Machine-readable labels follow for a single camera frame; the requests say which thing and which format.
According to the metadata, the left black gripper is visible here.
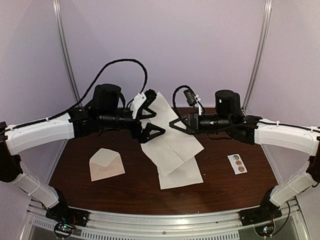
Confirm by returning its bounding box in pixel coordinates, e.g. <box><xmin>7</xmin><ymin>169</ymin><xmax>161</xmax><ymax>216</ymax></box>
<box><xmin>99</xmin><ymin>110</ymin><xmax>166</xmax><ymax>145</ymax></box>

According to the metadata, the white letter paper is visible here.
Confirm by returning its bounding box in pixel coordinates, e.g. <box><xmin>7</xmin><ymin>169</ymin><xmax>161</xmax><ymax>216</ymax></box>
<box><xmin>141</xmin><ymin>92</ymin><xmax>204</xmax><ymax>176</ymax></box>

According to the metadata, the cream envelope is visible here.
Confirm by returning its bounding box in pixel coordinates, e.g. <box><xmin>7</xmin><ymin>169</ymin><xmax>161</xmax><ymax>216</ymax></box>
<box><xmin>89</xmin><ymin>148</ymin><xmax>126</xmax><ymax>182</ymax></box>

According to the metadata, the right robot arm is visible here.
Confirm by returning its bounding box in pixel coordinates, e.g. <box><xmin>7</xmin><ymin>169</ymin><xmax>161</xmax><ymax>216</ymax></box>
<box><xmin>169</xmin><ymin>86</ymin><xmax>320</xmax><ymax>221</ymax></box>

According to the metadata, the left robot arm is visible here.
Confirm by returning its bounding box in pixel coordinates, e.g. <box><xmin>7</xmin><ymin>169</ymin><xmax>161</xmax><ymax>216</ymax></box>
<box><xmin>0</xmin><ymin>83</ymin><xmax>166</xmax><ymax>222</ymax></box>

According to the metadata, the white paper sheet on table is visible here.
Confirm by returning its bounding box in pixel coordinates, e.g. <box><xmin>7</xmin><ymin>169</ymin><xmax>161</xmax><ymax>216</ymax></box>
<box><xmin>157</xmin><ymin>157</ymin><xmax>204</xmax><ymax>190</ymax></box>

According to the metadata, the sticker strip with seals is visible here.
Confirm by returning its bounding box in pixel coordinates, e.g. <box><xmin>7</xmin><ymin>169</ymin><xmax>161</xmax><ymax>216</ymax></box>
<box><xmin>227</xmin><ymin>154</ymin><xmax>248</xmax><ymax>175</ymax></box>

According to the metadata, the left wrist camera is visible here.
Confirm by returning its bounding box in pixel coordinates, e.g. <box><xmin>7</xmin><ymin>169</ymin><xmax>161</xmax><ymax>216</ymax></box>
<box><xmin>129</xmin><ymin>89</ymin><xmax>157</xmax><ymax>120</ymax></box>

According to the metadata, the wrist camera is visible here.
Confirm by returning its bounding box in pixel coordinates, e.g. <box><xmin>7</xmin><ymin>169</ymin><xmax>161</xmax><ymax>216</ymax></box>
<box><xmin>129</xmin><ymin>89</ymin><xmax>157</xmax><ymax>120</ymax></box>
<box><xmin>183</xmin><ymin>89</ymin><xmax>205</xmax><ymax>116</ymax></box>

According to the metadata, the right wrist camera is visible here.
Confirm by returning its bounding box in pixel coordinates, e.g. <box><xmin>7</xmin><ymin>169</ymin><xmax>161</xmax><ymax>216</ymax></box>
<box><xmin>183</xmin><ymin>89</ymin><xmax>205</xmax><ymax>116</ymax></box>

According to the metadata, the right black camera cable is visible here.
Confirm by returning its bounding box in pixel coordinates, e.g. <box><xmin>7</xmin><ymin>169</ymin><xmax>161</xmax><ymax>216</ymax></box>
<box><xmin>172</xmin><ymin>84</ymin><xmax>193</xmax><ymax>126</ymax></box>

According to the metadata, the left black braided cable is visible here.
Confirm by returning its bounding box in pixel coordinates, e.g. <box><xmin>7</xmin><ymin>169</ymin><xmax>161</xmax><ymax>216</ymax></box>
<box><xmin>44</xmin><ymin>58</ymin><xmax>149</xmax><ymax>121</ymax></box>

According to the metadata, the right aluminium frame post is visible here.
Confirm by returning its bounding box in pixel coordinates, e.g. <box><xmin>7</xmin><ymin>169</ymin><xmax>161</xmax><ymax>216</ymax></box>
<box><xmin>242</xmin><ymin>0</ymin><xmax>272</xmax><ymax>114</ymax></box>

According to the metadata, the aluminium frame post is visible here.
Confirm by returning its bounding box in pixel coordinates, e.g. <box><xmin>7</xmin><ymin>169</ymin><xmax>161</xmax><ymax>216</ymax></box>
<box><xmin>242</xmin><ymin>0</ymin><xmax>272</xmax><ymax>114</ymax></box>
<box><xmin>52</xmin><ymin>0</ymin><xmax>81</xmax><ymax>102</ymax></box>

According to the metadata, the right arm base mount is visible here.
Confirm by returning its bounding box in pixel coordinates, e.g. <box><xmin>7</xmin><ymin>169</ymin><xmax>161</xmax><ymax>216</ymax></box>
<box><xmin>239</xmin><ymin>206</ymin><xmax>282</xmax><ymax>238</ymax></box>

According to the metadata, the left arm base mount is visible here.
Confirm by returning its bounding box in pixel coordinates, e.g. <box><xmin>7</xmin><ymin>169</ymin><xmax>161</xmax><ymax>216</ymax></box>
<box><xmin>45</xmin><ymin>208</ymin><xmax>90</xmax><ymax>239</ymax></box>

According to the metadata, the left aluminium frame post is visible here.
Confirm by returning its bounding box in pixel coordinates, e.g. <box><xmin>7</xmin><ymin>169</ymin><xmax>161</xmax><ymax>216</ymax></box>
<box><xmin>52</xmin><ymin>0</ymin><xmax>81</xmax><ymax>102</ymax></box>

